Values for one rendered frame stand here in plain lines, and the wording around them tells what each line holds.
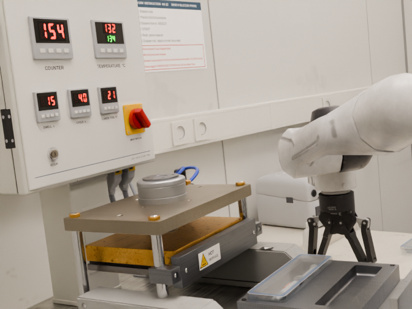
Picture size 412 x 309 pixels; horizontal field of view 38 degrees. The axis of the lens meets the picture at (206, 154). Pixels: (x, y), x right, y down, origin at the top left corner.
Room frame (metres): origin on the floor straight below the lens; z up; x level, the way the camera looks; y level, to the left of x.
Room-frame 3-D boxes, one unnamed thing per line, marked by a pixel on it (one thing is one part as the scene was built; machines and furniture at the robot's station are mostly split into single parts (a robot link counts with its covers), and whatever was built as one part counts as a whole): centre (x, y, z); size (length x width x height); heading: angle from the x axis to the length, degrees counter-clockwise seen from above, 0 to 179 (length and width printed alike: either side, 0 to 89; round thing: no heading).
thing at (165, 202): (0.99, 0.09, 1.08); 0.31 x 0.24 x 0.13; 148
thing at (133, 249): (0.96, 0.07, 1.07); 0.22 x 0.17 x 0.10; 148
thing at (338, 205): (1.27, -0.27, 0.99); 0.08 x 0.08 x 0.09
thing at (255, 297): (0.84, -0.11, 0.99); 0.18 x 0.06 x 0.02; 148
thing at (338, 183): (1.30, -0.26, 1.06); 0.13 x 0.12 x 0.05; 146
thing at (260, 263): (1.03, -0.06, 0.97); 0.26 x 0.05 x 0.07; 58
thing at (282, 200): (2.01, -0.30, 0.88); 0.25 x 0.20 x 0.17; 44
